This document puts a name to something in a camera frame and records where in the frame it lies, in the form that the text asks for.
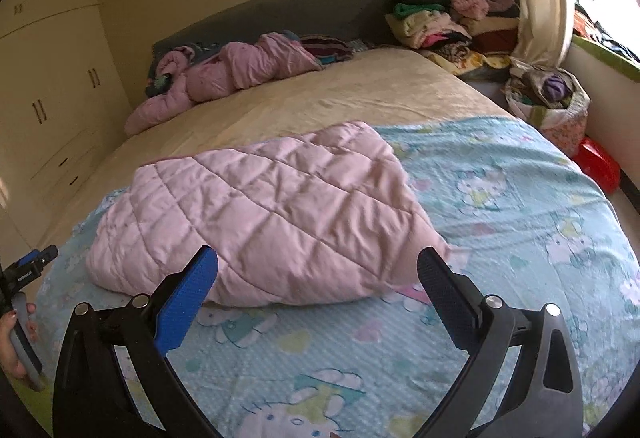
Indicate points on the blue cartoon printed blanket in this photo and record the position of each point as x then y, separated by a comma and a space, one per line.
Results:
500, 198

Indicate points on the green window sill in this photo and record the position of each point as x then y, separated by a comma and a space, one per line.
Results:
607, 63

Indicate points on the cream wardrobe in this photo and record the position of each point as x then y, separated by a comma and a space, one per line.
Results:
55, 83

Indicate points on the bed with beige sheet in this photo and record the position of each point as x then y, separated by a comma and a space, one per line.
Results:
350, 93

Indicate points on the pink padded garment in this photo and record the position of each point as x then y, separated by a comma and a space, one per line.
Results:
240, 63

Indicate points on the red plastic basin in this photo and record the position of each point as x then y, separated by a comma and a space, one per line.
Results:
597, 163

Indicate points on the pink quilted blanket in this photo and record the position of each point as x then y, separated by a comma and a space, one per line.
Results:
280, 213

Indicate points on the person's left hand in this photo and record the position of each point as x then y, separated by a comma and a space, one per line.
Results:
12, 343

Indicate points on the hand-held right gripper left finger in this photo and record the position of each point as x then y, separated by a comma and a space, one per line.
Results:
190, 298

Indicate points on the pile of folded clothes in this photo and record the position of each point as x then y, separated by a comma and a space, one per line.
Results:
450, 23

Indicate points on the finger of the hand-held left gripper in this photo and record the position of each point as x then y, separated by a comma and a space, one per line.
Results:
37, 257

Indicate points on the grey padded headboard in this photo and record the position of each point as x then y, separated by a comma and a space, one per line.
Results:
300, 11

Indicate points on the striped dark cloth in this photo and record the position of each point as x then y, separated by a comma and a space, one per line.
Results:
330, 47

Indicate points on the dark teal cloth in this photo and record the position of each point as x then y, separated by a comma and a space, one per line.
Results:
160, 84

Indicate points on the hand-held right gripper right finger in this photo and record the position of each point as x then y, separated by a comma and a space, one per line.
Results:
445, 293

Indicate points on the floral fabric bag of clothes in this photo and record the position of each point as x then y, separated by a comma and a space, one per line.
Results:
547, 98

